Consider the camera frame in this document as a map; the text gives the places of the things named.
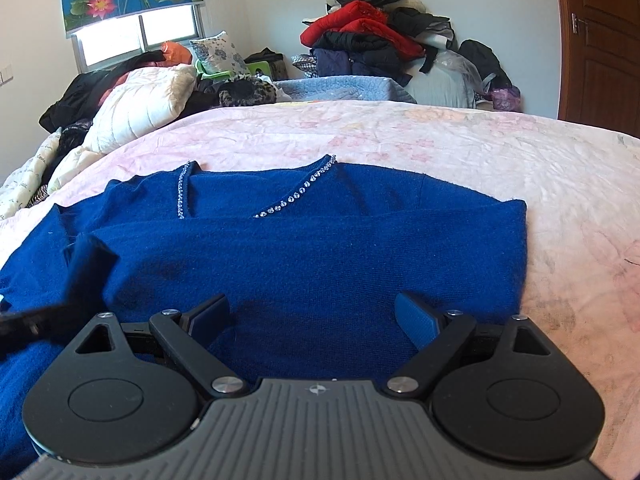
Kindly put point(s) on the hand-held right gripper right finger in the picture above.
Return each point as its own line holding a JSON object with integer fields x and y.
{"x": 417, "y": 322}

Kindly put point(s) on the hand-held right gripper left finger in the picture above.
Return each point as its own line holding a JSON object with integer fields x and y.
{"x": 210, "y": 321}

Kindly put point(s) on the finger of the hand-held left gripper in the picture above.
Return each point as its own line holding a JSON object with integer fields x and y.
{"x": 90, "y": 270}

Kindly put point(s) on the blue knit sweater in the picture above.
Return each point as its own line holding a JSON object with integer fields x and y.
{"x": 300, "y": 260}

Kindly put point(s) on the pile of clothes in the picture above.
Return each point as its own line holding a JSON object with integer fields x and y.
{"x": 360, "y": 25}

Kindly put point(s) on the script print quilt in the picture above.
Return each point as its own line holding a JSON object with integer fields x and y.
{"x": 25, "y": 180}

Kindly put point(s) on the dark patterned garment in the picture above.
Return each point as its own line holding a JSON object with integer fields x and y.
{"x": 72, "y": 135}

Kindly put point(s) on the white quilted comforter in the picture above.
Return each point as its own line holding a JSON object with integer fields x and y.
{"x": 135, "y": 105}

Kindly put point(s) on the pink floral bedsheet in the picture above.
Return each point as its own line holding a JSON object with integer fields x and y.
{"x": 450, "y": 150}

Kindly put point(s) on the black clothing heap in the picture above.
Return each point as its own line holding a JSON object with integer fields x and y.
{"x": 80, "y": 92}

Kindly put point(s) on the grey blue pillow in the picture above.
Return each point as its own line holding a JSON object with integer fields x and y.
{"x": 440, "y": 91}

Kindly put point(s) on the leopard print fabric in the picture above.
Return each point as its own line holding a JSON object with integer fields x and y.
{"x": 250, "y": 91}

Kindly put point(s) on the orange cloth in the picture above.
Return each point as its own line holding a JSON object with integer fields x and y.
{"x": 176, "y": 52}

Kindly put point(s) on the window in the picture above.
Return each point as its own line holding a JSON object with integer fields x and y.
{"x": 115, "y": 35}

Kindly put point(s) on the purple bag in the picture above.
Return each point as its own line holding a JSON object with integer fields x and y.
{"x": 505, "y": 97}

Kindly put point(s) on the light blue quilted blanket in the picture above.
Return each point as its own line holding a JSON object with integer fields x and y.
{"x": 340, "y": 87}

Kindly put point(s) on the grey floral cushion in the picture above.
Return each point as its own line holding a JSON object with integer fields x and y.
{"x": 217, "y": 52}

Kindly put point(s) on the green plastic stool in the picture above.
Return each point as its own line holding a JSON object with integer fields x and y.
{"x": 260, "y": 68}

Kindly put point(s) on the clear plastic bag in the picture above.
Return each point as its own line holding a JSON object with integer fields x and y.
{"x": 457, "y": 67}

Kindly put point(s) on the black bag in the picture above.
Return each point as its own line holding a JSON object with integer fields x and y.
{"x": 267, "y": 56}

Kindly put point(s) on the brown wooden door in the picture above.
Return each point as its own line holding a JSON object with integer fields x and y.
{"x": 605, "y": 60}

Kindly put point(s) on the white wall switch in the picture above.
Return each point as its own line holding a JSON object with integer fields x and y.
{"x": 5, "y": 75}

